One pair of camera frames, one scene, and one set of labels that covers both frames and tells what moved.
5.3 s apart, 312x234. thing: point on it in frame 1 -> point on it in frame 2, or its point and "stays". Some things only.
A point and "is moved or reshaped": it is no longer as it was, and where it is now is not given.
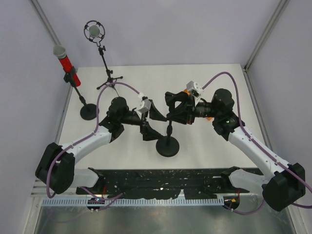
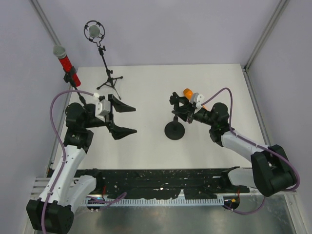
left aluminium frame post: (37, 8) stays
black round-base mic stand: (167, 146) is moved or reshaped
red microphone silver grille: (60, 51) stays
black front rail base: (165, 184) stays
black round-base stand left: (88, 111) stays
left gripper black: (148, 133) -> (117, 132)
